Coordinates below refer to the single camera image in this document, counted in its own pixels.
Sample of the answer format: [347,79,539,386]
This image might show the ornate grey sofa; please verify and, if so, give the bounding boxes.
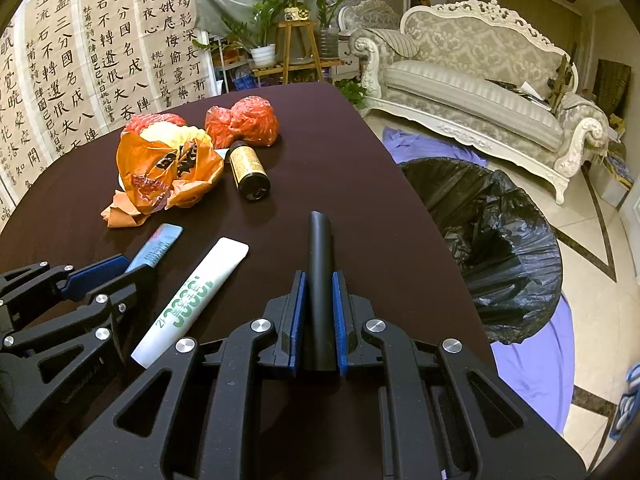
[348,0,611,206]

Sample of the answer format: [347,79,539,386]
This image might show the black plastic tube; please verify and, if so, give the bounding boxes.
[307,211,337,372]

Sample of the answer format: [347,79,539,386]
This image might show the plant in white pot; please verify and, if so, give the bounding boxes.
[192,0,281,68]

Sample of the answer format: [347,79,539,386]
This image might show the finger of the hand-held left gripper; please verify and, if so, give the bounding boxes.
[0,254,131,321]
[0,264,157,411]

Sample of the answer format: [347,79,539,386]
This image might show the orange plastic bag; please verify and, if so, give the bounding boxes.
[100,125,225,229]

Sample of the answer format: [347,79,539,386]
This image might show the papers on sofa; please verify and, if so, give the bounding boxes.
[487,79,551,111]

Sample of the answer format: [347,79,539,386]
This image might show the brown glass bottle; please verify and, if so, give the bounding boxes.
[229,141,272,202]

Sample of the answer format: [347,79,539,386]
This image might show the red foam fruit net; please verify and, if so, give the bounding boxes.
[122,113,188,136]

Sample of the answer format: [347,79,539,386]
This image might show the ornate grey armchair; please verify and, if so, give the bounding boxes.
[339,0,401,36]

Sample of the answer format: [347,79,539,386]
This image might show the metal wire rack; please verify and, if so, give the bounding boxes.
[212,40,261,93]

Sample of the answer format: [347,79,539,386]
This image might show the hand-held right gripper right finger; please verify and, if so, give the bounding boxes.
[332,270,586,480]

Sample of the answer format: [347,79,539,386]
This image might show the white squeeze tube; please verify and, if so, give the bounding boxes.
[131,236,250,368]

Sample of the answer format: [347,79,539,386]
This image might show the small green floor plant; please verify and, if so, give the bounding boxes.
[335,78,368,108]

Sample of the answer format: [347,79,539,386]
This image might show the purple cloth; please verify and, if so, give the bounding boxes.
[382,126,576,441]

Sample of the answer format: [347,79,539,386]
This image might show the trash bin with black liner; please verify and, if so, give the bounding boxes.
[399,157,563,346]

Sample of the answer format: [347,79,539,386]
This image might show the blue squeeze tube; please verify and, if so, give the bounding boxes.
[124,224,184,275]

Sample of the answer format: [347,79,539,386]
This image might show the plant in glass vase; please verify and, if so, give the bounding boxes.
[305,0,356,58]

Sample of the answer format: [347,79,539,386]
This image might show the blue slipper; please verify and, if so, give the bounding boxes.
[610,362,640,441]

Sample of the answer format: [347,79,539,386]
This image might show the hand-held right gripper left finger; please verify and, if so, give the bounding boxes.
[55,270,308,480]

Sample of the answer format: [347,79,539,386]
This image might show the red plastic bag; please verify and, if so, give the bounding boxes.
[204,95,280,150]

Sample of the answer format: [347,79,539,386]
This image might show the row of calligraphy sheets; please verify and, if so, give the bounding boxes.
[0,0,221,233]

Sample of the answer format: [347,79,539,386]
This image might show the wooden model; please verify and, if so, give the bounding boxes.
[547,55,576,111]

